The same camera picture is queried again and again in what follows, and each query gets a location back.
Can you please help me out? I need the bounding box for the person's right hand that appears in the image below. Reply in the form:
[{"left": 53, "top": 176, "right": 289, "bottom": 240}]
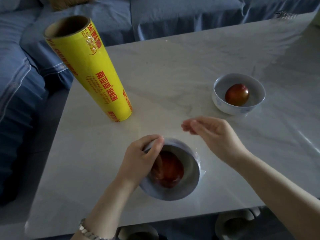
[{"left": 181, "top": 116, "right": 248, "bottom": 170}]

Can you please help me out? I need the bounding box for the person's left hand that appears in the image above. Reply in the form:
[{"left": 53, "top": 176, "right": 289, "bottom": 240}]
[{"left": 115, "top": 134, "right": 165, "bottom": 191}]

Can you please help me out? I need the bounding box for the clear cling film sheet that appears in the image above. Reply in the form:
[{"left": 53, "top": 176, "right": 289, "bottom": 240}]
[{"left": 142, "top": 137, "right": 206, "bottom": 195}]

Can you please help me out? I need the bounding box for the person's right forearm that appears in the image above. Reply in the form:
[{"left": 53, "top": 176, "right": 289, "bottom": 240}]
[{"left": 230, "top": 150, "right": 320, "bottom": 240}]

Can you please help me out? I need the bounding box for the person's left forearm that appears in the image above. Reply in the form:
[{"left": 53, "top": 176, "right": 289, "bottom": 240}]
[{"left": 71, "top": 176, "right": 140, "bottom": 240}]

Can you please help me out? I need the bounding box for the red fruit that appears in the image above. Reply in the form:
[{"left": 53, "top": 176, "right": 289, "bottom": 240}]
[
  {"left": 225, "top": 83, "right": 250, "bottom": 107},
  {"left": 150, "top": 150, "right": 185, "bottom": 189}
]

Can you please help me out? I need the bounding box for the white bowl with blue pattern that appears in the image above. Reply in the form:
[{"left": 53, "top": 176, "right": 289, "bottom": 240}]
[{"left": 212, "top": 73, "right": 266, "bottom": 116}]

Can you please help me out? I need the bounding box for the yellow cling film roll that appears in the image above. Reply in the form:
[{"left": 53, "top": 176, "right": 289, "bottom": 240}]
[{"left": 44, "top": 15, "right": 133, "bottom": 122}]

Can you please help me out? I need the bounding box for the small clear clip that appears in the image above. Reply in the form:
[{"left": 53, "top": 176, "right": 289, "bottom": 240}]
[{"left": 273, "top": 11, "right": 298, "bottom": 19}]

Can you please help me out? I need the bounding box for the blue sofa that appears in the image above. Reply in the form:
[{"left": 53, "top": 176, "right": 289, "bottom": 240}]
[{"left": 0, "top": 0, "right": 320, "bottom": 206}]

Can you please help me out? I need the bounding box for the tan cushion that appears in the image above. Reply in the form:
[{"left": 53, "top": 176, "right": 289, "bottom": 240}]
[{"left": 47, "top": 0, "right": 100, "bottom": 11}]

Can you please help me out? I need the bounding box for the silver bracelet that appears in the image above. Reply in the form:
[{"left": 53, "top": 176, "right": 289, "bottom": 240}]
[{"left": 78, "top": 218, "right": 118, "bottom": 240}]

